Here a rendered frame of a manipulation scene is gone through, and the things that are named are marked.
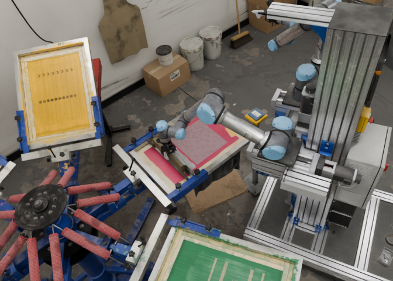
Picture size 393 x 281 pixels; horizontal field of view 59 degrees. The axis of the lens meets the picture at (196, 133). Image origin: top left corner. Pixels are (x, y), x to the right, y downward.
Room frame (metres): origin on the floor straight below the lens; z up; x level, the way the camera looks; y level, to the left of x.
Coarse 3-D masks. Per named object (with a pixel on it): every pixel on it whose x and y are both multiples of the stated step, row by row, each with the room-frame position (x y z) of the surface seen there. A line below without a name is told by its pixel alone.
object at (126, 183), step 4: (124, 180) 1.44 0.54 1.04; (128, 180) 1.43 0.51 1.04; (120, 184) 1.41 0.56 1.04; (124, 184) 1.40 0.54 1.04; (128, 184) 1.40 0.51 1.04; (132, 184) 1.41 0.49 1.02; (116, 188) 1.38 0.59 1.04; (120, 188) 1.38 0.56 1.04; (124, 188) 1.38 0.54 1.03; (128, 188) 1.39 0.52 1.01; (120, 192) 1.36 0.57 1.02; (124, 192) 1.37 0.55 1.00
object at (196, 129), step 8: (192, 120) 1.97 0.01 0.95; (200, 120) 1.96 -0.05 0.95; (192, 128) 1.89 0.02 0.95; (200, 128) 1.88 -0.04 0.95; (208, 128) 1.86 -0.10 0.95; (192, 136) 1.81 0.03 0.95; (200, 136) 1.79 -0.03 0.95; (176, 144) 1.75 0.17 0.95; (184, 144) 1.74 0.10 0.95; (192, 144) 1.72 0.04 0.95; (144, 152) 1.73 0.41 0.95; (152, 152) 1.71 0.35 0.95; (152, 160) 1.64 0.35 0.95; (160, 160) 1.63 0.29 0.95
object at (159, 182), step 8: (176, 120) 1.97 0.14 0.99; (144, 144) 1.80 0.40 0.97; (240, 144) 1.62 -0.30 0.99; (248, 144) 1.63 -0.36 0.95; (128, 152) 1.74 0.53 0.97; (232, 152) 1.55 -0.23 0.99; (136, 160) 1.64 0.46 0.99; (216, 160) 1.51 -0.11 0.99; (224, 160) 1.51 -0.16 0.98; (144, 168) 1.55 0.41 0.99; (208, 168) 1.45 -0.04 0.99; (216, 168) 1.47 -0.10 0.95; (152, 176) 1.47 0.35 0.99; (160, 184) 1.39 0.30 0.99; (168, 192) 1.31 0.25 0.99
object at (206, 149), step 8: (216, 128) 1.85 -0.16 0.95; (224, 128) 1.83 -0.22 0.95; (208, 136) 1.78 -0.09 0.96; (216, 136) 1.76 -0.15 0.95; (224, 136) 1.75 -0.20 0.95; (200, 144) 1.71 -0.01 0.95; (208, 144) 1.70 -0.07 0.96; (216, 144) 1.68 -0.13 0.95; (224, 144) 1.67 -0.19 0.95; (184, 152) 1.66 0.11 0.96; (192, 152) 1.65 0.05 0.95; (200, 152) 1.63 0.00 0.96; (208, 152) 1.62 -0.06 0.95; (216, 152) 1.61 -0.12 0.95; (192, 160) 1.58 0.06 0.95; (200, 160) 1.56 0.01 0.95; (208, 160) 1.55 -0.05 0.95; (160, 168) 1.55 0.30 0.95; (168, 168) 1.54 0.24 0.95; (168, 176) 1.47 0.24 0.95; (176, 176) 1.46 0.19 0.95
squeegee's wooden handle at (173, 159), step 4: (156, 144) 1.71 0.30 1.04; (160, 144) 1.69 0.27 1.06; (160, 148) 1.67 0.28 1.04; (172, 156) 1.56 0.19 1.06; (172, 160) 1.54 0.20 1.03; (176, 160) 1.52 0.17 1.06; (176, 164) 1.50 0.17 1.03; (180, 164) 1.48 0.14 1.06; (180, 168) 1.46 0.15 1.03; (184, 168) 1.46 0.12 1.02
